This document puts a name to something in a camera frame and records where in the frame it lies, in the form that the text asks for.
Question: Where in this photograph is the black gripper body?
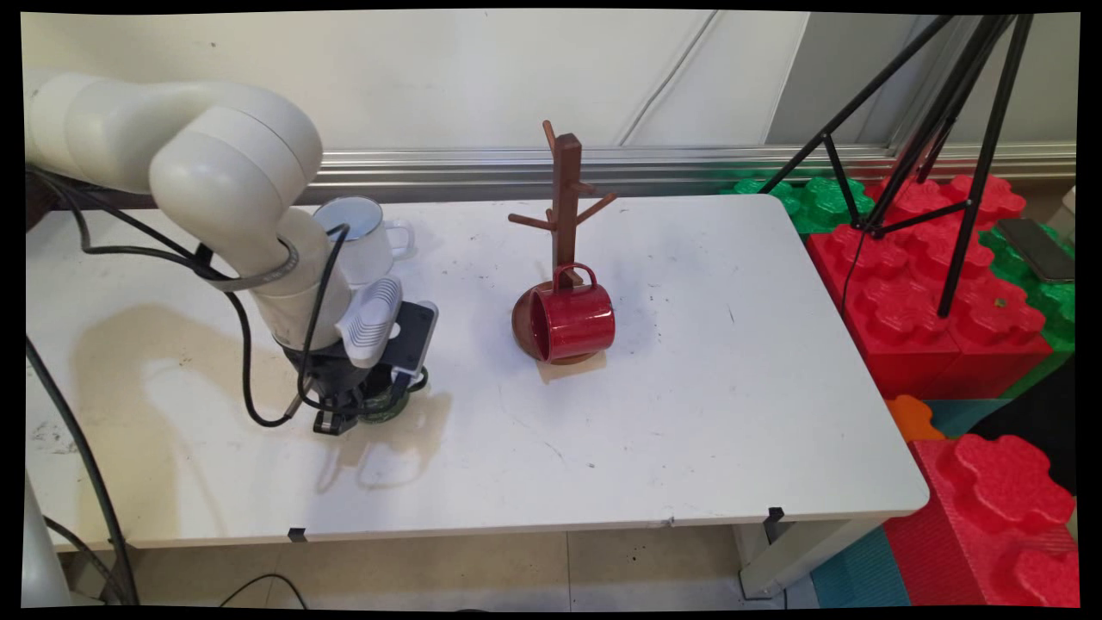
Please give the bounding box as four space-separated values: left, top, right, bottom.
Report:
300 343 388 416

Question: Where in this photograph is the dark green ceramic mug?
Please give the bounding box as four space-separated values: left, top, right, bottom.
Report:
356 369 430 425

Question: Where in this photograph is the white enamel mug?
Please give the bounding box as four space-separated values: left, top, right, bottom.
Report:
313 195 416 289

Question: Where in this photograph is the red ceramic mug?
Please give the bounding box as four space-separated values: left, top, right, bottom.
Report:
527 263 617 363

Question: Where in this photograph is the brown wooden mug tree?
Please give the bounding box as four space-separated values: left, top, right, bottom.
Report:
508 121 619 366

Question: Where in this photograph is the white table leg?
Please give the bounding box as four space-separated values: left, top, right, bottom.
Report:
736 517 888 599

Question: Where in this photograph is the green foam block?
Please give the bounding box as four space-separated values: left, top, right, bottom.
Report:
721 177 875 235
981 222 1077 399

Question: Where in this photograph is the teal foam mat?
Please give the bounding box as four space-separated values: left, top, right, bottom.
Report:
809 398 1012 609

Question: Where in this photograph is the red foam block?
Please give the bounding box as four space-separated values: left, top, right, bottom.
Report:
882 433 1081 608
805 172 1056 401

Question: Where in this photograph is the orange foam piece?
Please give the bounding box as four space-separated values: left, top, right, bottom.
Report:
885 394 946 443

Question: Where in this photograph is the black tripod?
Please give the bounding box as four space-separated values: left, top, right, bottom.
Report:
758 13 1034 319

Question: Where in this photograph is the dark smartphone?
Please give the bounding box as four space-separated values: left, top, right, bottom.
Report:
994 217 1077 285

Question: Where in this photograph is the white ribbed camera housing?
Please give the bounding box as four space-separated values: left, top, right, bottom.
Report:
334 276 404 369

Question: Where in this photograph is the black grey camera box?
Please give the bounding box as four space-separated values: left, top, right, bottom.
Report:
379 300 440 384

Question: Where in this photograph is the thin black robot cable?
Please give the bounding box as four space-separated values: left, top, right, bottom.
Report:
26 164 352 429

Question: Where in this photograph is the thin black floor cable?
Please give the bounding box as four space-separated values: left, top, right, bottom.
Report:
220 573 308 609

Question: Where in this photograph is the aluminium wall rail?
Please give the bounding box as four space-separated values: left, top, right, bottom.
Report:
297 142 1077 203

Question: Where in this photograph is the thick black cable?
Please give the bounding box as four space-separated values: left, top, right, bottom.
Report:
26 340 139 605

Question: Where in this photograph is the white post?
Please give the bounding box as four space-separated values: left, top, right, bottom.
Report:
22 474 71 609

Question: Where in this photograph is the thin black tripod cable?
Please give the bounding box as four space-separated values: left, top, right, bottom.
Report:
839 226 862 315

